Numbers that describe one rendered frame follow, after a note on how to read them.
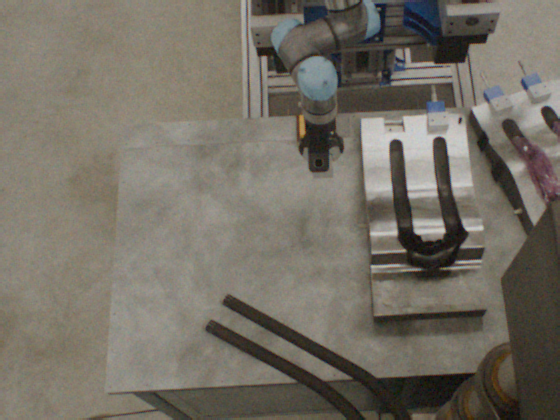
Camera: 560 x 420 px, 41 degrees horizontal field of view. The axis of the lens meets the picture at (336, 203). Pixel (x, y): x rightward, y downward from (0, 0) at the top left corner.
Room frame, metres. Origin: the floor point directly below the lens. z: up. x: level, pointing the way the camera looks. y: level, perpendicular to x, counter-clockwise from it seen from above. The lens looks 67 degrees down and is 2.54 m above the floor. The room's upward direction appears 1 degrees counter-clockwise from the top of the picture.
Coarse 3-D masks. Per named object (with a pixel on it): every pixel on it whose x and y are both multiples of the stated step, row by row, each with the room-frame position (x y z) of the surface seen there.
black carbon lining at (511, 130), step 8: (544, 112) 0.96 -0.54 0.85; (552, 112) 0.96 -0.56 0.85; (504, 120) 0.94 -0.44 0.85; (512, 120) 0.94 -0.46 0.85; (544, 120) 0.94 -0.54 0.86; (552, 120) 0.94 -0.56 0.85; (504, 128) 0.92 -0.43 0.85; (512, 128) 0.92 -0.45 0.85; (552, 128) 0.91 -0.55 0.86; (512, 136) 0.90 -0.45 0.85; (520, 136) 0.89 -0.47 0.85
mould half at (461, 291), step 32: (416, 128) 0.90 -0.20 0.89; (384, 160) 0.82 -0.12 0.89; (416, 160) 0.82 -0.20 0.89; (384, 192) 0.73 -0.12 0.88; (416, 192) 0.73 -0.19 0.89; (384, 224) 0.63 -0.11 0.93; (416, 224) 0.63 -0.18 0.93; (480, 224) 0.63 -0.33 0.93; (384, 256) 0.56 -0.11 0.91; (480, 256) 0.57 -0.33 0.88; (384, 288) 0.50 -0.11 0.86; (416, 288) 0.50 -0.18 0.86; (448, 288) 0.50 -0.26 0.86; (480, 288) 0.50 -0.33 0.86; (384, 320) 0.44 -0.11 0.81
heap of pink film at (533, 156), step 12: (516, 144) 0.86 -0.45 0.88; (528, 144) 0.85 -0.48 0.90; (528, 156) 0.81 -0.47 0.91; (540, 156) 0.81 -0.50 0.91; (528, 168) 0.78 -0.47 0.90; (540, 168) 0.77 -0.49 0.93; (552, 168) 0.78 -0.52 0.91; (540, 180) 0.75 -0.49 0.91; (552, 180) 0.75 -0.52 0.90; (540, 192) 0.72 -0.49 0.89; (552, 192) 0.72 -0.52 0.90
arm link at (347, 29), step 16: (336, 0) 0.96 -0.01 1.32; (352, 0) 0.96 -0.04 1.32; (368, 0) 0.99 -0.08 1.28; (336, 16) 0.95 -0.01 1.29; (352, 16) 0.94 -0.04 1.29; (368, 16) 0.95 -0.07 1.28; (336, 32) 0.92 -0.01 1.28; (352, 32) 0.92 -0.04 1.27; (368, 32) 0.93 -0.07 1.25; (336, 48) 0.90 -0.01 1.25
